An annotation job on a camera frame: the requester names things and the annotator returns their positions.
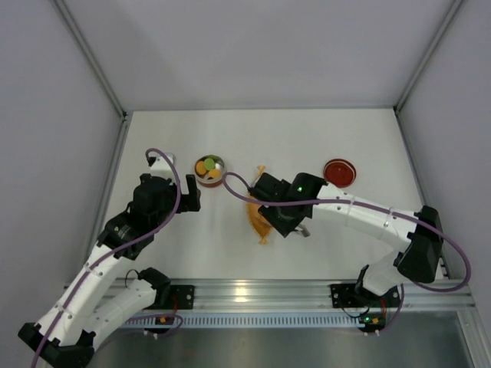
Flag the large round dotted biscuit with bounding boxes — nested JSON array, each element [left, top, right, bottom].
[[208, 169, 221, 180]]

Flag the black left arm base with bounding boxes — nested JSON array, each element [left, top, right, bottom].
[[150, 284, 195, 311]]

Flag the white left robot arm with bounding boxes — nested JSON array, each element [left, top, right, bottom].
[[18, 174, 200, 367]]

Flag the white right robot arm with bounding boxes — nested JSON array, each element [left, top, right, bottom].
[[248, 172, 443, 297]]

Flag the boat-shaped woven basket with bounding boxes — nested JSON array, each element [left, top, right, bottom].
[[246, 165, 273, 245]]

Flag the red round lid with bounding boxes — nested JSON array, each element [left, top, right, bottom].
[[323, 159, 357, 188]]

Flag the small round sandwich cookie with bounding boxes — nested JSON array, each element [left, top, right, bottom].
[[195, 161, 207, 176]]

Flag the aluminium frame post left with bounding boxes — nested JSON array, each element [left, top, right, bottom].
[[49, 0, 128, 120]]

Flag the green round cookie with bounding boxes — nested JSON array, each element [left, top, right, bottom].
[[203, 157, 216, 171]]

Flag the aluminium mounting rail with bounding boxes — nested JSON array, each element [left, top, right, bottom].
[[63, 278, 476, 314]]

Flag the stainless steel tongs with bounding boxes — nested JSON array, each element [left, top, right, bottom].
[[295, 226, 310, 238]]

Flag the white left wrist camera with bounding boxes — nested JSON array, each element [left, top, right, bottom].
[[147, 153, 175, 181]]

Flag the steel bowl with red base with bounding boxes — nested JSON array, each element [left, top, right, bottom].
[[194, 154, 227, 188]]

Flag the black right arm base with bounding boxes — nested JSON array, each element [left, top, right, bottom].
[[329, 283, 400, 309]]

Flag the slotted cable duct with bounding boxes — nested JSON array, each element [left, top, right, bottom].
[[117, 314, 367, 330]]

